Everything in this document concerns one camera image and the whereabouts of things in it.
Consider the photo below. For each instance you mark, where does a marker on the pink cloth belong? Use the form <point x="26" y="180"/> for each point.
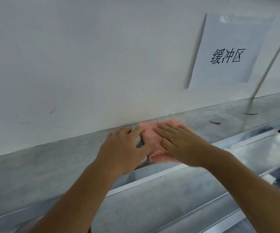
<point x="152" y="139"/>

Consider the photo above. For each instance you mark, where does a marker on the person's left thumb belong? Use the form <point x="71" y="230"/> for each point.
<point x="143" y="148"/>

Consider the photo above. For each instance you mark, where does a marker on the person's left hand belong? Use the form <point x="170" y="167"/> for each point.
<point x="119" y="152"/>

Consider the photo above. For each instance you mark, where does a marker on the grey metal shelf rack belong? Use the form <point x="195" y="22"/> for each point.
<point x="45" y="162"/>

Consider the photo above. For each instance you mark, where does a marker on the person's left forearm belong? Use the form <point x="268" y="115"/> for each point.
<point x="76" y="198"/>

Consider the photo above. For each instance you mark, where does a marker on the thin grey rod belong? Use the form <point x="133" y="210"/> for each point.
<point x="267" y="70"/>

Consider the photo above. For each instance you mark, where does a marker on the white paper sign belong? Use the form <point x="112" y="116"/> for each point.
<point x="230" y="46"/>

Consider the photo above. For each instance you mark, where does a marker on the person's right forearm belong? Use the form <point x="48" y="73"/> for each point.
<point x="251" y="189"/>

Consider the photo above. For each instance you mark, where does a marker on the person's right hand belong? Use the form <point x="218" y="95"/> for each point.
<point x="188" y="149"/>

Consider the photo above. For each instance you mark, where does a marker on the person's right thumb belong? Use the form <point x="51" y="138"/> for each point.
<point x="165" y="146"/>

